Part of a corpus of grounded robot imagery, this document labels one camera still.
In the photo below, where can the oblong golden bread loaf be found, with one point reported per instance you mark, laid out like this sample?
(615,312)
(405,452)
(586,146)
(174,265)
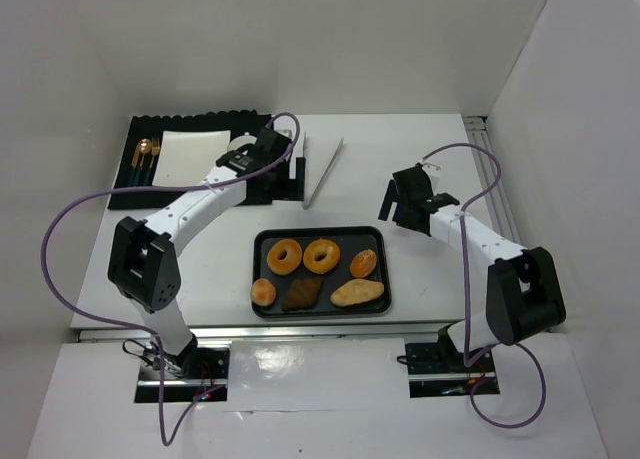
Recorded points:
(357,291)

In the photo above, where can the black placemat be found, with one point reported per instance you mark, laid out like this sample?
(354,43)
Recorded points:
(237,122)

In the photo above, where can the gold spoon teal handle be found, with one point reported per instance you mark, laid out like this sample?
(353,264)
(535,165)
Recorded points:
(142,149)

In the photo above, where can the small round bread roll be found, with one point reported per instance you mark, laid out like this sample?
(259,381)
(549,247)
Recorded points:
(263,293)

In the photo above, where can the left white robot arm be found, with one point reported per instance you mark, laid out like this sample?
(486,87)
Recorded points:
(144,264)

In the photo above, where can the glazed ring donut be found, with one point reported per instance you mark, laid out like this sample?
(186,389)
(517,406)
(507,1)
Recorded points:
(284,257)

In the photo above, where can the silver metal tongs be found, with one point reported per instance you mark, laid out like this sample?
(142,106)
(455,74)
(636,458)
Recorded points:
(309,199)

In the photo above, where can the orange sesame bun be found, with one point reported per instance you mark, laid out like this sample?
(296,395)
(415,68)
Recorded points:
(363,264)

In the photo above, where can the sugared ring donut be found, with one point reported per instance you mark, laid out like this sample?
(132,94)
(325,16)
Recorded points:
(321,256)

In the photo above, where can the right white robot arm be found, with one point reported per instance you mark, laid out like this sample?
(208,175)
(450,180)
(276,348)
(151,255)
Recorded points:
(511,293)

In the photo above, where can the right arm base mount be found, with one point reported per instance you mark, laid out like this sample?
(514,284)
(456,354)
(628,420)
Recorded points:
(436,369)

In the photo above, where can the chocolate croissant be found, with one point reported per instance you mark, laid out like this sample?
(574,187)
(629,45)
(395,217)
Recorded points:
(302,294)

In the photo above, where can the aluminium rail right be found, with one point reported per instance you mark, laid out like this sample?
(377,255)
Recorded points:
(499,210)

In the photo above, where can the gold fork teal handle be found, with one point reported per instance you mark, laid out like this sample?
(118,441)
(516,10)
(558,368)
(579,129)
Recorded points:
(155,151)

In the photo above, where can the white square plate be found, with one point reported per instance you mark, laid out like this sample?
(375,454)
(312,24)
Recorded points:
(187,157)

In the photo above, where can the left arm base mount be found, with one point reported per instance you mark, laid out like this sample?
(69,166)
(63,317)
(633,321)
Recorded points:
(206,378)

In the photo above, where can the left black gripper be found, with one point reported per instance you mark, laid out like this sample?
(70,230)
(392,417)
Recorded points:
(288,177)

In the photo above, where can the white soup cup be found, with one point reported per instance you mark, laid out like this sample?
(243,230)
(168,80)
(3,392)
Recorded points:
(239,142)

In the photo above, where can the aluminium rail front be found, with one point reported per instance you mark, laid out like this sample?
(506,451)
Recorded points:
(317,331)

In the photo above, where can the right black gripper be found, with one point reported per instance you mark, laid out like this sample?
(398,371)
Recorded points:
(400,209)

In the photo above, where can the aluminium rail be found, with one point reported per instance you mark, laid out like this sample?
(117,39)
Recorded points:
(317,331)
(499,210)

